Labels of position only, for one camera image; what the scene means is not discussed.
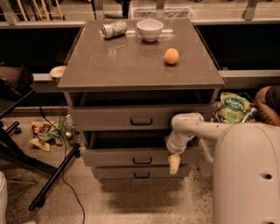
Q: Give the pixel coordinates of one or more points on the white bowl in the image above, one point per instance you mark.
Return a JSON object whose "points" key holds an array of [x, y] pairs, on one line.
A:
{"points": [[149, 29]]}

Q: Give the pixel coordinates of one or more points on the grey drawer cabinet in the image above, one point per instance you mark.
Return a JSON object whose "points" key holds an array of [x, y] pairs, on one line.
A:
{"points": [[129, 71]]}

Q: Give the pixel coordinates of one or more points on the small wire basket left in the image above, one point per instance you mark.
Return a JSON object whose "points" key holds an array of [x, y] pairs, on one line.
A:
{"points": [[68, 131]]}

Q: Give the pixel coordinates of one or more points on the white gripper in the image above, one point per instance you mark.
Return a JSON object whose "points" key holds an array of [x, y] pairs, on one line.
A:
{"points": [[174, 146]]}

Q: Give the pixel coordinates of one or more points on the white container bottom left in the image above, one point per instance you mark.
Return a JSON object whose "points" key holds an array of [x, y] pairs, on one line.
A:
{"points": [[3, 198]]}

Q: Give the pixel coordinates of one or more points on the snack bags on floor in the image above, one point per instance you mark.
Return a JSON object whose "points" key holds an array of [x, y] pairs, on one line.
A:
{"points": [[45, 133]]}

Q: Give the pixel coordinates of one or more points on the grey drawer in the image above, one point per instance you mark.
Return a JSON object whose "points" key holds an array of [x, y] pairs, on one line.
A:
{"points": [[126, 148], [131, 117], [139, 172]]}

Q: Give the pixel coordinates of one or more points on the green snack bag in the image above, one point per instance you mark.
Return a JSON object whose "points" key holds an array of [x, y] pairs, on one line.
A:
{"points": [[232, 108]]}

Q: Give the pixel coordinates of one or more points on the tipped soda can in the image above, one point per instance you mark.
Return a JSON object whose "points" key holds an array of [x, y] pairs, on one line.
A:
{"points": [[114, 29]]}

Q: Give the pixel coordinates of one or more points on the clear plastic bin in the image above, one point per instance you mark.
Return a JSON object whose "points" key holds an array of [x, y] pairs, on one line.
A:
{"points": [[206, 164]]}

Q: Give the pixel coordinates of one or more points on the orange fruit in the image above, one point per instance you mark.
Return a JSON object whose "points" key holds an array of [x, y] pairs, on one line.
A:
{"points": [[171, 56]]}

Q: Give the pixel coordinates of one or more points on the white wire tray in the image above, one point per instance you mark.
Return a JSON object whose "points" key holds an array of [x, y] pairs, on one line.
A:
{"points": [[168, 12]]}

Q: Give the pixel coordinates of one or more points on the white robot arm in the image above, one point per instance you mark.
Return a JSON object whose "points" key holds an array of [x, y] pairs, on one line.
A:
{"points": [[246, 166]]}

